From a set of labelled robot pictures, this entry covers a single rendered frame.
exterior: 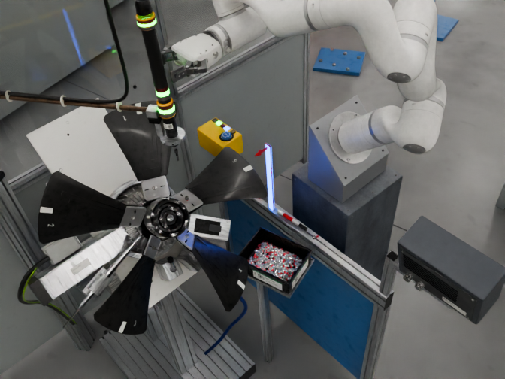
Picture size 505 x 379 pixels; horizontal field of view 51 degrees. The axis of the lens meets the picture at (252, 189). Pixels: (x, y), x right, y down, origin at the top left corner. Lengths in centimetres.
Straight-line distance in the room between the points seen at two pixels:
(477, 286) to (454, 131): 246
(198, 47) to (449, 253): 84
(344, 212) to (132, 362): 130
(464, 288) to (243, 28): 87
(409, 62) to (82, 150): 106
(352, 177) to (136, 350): 137
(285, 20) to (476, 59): 335
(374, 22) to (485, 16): 395
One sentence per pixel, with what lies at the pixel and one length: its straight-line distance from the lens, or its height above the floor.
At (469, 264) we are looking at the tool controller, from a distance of 147.
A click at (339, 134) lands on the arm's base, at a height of 115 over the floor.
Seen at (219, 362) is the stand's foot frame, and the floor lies 8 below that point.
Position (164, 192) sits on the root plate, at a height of 125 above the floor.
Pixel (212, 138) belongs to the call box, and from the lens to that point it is 203.
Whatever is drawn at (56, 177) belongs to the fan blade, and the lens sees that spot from 151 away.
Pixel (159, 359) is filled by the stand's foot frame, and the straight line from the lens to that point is 263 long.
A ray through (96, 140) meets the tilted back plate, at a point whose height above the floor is 127.
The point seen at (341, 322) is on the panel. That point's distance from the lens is 222.
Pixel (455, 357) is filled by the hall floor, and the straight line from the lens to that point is 276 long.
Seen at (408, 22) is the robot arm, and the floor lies 176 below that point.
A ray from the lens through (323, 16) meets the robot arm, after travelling 127.
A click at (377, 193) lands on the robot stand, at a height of 93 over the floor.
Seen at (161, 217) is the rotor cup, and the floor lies 123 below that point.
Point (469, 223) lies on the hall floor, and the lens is 326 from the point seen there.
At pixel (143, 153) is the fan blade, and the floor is 134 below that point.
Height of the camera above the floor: 239
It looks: 46 degrees down
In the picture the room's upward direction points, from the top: 5 degrees counter-clockwise
